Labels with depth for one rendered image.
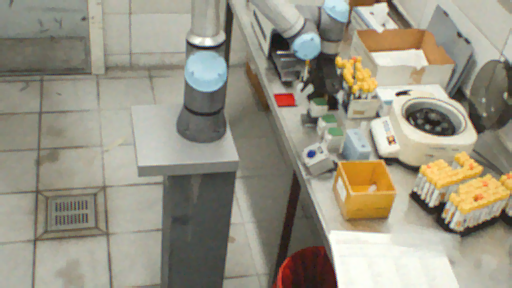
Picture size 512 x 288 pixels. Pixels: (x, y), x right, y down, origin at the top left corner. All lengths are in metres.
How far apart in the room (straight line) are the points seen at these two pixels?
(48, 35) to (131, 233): 1.32
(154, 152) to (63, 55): 1.98
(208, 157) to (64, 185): 1.38
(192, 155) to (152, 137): 0.14
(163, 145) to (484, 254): 0.93
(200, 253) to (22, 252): 0.93
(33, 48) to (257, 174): 1.42
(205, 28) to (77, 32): 1.88
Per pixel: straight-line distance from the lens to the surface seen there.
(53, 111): 3.59
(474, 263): 1.84
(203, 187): 2.00
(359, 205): 1.79
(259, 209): 3.05
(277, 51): 2.39
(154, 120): 2.00
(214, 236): 2.17
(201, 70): 1.83
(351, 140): 1.94
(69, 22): 3.69
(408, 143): 2.00
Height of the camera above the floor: 2.13
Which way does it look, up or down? 39 degrees down
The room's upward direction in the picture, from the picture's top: 8 degrees clockwise
